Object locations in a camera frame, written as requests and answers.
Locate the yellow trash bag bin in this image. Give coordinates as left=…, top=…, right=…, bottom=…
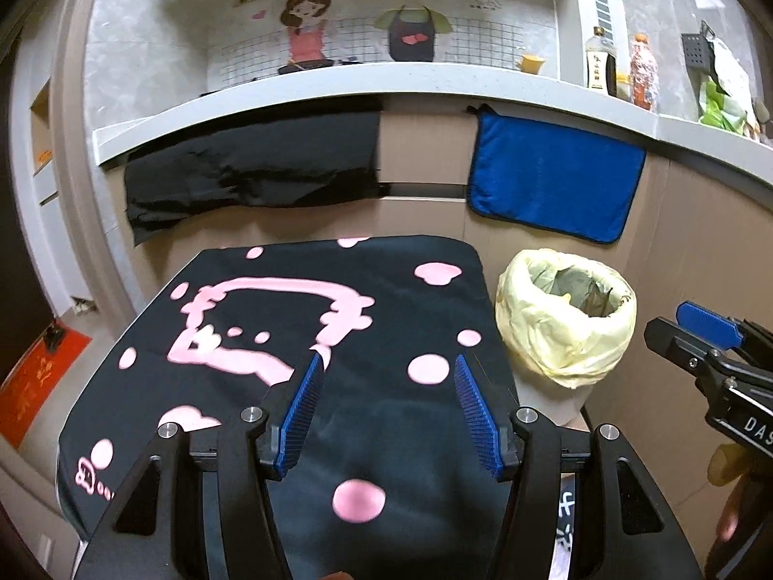
left=494, top=249, right=637, bottom=425

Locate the white kitchen countertop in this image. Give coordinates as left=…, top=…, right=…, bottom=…
left=92, top=63, right=772, bottom=187

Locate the person's right hand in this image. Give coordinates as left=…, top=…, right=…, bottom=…
left=707, top=443, right=772, bottom=543

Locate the black pink patterned table mat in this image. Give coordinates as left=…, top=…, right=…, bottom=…
left=57, top=236, right=512, bottom=579

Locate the green plastic bag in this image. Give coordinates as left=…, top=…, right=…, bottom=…
left=698, top=38, right=760, bottom=139

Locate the blue hanging towel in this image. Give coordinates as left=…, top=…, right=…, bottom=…
left=466, top=105, right=646, bottom=245

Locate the red paper floor sign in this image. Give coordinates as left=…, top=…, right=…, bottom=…
left=0, top=322, right=92, bottom=449

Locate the orange drink bottle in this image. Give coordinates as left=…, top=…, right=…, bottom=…
left=630, top=33, right=659, bottom=111

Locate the grey perforated utensil holder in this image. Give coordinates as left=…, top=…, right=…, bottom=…
left=681, top=20, right=716, bottom=85

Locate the black hanging cloth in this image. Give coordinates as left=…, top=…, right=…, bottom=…
left=125, top=106, right=380, bottom=246

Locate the soy sauce bottle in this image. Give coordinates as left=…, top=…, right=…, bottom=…
left=586, top=26, right=617, bottom=97

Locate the yellow small cup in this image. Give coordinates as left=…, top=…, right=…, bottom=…
left=517, top=54, right=545, bottom=75

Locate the cartoon couple wall sticker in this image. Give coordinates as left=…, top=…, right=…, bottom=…
left=276, top=0, right=516, bottom=75

